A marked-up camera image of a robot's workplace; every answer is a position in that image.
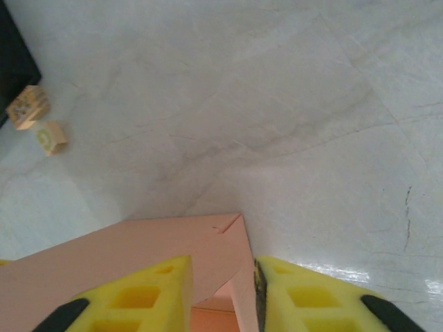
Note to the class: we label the wooden block with dark print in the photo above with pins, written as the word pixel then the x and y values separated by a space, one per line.
pixel 27 107

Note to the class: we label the wooden block with green print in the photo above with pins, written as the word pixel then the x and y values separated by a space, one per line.
pixel 52 138

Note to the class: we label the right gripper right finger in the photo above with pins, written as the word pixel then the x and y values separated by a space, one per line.
pixel 311 311

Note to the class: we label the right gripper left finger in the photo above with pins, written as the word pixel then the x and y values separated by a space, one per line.
pixel 166 311

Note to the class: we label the black grey chess board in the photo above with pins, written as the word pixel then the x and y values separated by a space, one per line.
pixel 14 62

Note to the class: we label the pink paper box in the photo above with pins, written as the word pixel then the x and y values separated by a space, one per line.
pixel 104 252

